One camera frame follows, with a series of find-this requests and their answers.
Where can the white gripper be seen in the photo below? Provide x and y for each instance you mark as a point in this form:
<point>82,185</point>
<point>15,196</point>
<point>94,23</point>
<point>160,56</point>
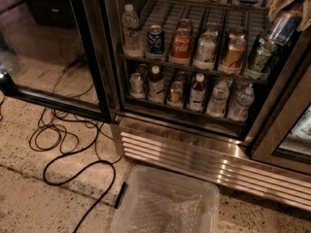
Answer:
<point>282,2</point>

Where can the rear green can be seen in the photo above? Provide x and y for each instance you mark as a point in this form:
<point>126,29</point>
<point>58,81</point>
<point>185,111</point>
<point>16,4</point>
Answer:
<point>262,40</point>

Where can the green soda can front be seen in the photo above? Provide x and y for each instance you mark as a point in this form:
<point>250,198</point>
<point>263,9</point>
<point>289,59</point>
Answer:
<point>258,66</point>

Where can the rear gold can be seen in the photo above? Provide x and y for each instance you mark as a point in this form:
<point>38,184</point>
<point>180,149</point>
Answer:
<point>236,33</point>

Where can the gold soda can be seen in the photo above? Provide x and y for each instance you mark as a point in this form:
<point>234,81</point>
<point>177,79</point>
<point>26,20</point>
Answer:
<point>231,61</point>

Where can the rear silver can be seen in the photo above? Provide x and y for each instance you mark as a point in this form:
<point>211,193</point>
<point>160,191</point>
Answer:
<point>211,29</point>

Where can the silver diet coke can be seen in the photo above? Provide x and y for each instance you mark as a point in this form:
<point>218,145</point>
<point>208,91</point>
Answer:
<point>204,57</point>

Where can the stainless steel display fridge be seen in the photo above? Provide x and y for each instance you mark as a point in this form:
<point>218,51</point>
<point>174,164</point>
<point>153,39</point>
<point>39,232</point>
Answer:
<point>242,155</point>

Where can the rear red cola can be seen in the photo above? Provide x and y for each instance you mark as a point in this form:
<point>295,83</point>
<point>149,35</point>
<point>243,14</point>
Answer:
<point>184,23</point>

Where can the red coca cola can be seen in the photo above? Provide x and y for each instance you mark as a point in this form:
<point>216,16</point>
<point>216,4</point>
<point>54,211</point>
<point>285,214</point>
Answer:
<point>180,50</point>

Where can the right glass fridge door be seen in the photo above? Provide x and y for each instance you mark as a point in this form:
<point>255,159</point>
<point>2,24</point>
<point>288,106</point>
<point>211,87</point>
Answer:
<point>285,139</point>

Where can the blue pepsi can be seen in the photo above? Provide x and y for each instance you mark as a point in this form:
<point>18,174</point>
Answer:
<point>155,42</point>

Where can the gold can bottom shelf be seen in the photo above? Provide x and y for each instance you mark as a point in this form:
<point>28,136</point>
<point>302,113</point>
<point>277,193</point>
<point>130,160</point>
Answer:
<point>175,95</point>

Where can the clear water bottle middle shelf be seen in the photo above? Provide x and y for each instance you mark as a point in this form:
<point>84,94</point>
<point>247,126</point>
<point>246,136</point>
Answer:
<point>131,32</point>

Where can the open glass fridge door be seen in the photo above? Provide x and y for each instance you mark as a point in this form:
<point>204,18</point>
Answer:
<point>48,57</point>

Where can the water bottle bottom right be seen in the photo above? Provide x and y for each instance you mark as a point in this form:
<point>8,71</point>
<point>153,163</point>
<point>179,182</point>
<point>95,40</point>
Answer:
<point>240,104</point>

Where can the water bottle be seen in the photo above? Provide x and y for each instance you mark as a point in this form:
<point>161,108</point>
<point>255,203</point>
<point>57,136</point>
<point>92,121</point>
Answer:
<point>240,104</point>
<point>217,103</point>

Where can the water bottle bottom left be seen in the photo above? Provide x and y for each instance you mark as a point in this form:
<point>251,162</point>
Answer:
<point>217,103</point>

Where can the brown juice bottle right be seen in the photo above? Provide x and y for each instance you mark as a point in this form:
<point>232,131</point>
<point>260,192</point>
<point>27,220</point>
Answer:
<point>197,93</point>

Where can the brown juice bottle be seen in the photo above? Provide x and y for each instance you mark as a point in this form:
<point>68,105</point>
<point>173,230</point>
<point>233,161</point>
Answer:
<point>197,93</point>
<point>156,86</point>

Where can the brown juice bottle left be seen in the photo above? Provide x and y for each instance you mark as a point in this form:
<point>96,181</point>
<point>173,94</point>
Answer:
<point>156,86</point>

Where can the clear plastic storage bin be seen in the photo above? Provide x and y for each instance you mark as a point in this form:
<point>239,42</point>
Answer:
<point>185,185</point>

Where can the bubble wrap sheet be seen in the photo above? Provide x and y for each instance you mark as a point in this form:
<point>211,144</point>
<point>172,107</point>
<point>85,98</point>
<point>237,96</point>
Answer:
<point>165,210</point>

